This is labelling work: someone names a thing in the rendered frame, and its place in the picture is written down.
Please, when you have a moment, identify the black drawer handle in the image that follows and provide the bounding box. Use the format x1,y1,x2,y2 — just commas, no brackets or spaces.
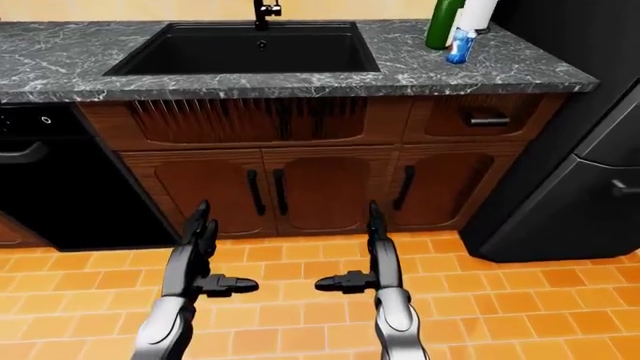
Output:
467,116,511,127

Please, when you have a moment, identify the white paper towel roll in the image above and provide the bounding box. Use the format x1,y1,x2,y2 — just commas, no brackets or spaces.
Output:
445,0,500,46

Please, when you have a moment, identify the black cabinet door handle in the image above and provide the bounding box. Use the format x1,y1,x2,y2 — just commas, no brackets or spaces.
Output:
246,168,267,217
392,165,417,212
271,168,290,217

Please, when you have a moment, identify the grey marble countertop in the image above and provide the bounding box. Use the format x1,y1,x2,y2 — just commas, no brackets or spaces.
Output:
0,18,600,105

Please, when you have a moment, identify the black dishwasher handle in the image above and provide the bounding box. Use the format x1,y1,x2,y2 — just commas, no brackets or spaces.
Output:
0,141,49,165

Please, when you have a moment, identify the brown wooden drawer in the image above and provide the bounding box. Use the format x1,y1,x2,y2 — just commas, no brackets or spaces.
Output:
402,93,566,144

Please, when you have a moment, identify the brown wooden cabinet door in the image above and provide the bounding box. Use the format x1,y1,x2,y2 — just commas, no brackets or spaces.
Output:
119,148,278,238
389,143,526,231
261,146,399,236

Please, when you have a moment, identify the black dishwasher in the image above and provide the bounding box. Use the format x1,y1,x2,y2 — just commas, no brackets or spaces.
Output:
0,101,180,253

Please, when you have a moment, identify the black refrigerator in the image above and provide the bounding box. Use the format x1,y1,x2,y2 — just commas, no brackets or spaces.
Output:
458,0,640,264

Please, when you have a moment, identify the green glass bottle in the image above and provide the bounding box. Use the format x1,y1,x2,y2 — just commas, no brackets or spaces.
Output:
424,0,467,51

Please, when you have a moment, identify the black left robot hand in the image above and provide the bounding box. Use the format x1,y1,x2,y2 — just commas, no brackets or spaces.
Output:
161,199,260,300

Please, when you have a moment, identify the black sink basin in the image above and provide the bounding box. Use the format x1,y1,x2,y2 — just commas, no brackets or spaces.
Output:
102,21,383,78

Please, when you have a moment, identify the blue spray bottle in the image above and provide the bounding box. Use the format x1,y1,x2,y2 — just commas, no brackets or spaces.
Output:
445,27,479,66

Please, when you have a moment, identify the brown wooden sink cabinet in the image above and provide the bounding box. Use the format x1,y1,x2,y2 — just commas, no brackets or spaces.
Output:
77,92,569,239

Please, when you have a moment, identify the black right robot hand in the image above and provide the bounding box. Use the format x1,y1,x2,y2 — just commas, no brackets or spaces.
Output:
314,199,405,296

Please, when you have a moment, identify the black sink faucet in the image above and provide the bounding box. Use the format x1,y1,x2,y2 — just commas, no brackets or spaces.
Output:
252,0,283,32

